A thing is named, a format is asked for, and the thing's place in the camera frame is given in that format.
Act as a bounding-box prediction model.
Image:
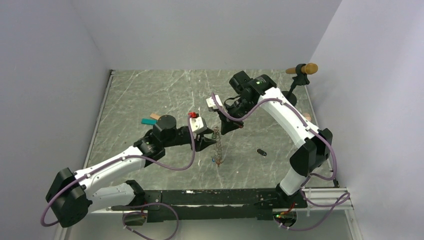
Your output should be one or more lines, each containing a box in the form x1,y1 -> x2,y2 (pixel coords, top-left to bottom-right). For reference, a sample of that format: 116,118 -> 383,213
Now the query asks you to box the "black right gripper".
217,96 -> 256,135

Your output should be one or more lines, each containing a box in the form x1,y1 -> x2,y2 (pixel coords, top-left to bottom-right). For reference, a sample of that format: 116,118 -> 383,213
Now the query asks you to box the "large ring of keys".
210,125 -> 226,167

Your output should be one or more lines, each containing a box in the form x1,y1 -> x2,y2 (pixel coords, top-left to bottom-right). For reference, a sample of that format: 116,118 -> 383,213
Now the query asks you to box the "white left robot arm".
40,112 -> 216,228

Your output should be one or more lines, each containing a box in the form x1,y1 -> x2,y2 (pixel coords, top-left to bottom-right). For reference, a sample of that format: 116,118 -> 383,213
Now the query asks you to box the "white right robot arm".
207,71 -> 334,208

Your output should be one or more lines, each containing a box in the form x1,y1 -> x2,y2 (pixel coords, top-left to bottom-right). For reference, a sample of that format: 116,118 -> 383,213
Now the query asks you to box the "small black cylinder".
256,148 -> 267,157

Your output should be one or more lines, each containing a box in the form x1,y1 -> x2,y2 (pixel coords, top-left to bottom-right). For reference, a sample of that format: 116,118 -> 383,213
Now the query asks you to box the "orange rectangular block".
149,113 -> 161,120

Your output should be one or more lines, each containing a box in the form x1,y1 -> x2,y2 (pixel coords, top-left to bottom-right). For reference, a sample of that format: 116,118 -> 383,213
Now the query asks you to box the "teal rectangular block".
140,118 -> 157,126

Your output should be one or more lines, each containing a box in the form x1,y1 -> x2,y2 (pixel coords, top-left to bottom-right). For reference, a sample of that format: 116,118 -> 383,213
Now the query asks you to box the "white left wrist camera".
188,112 -> 208,135

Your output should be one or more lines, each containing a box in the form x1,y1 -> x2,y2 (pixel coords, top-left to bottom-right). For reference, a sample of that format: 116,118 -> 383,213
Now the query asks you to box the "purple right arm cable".
211,93 -> 351,232

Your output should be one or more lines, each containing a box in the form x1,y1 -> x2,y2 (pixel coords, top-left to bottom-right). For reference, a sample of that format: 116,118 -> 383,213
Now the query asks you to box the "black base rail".
112,188 -> 309,226

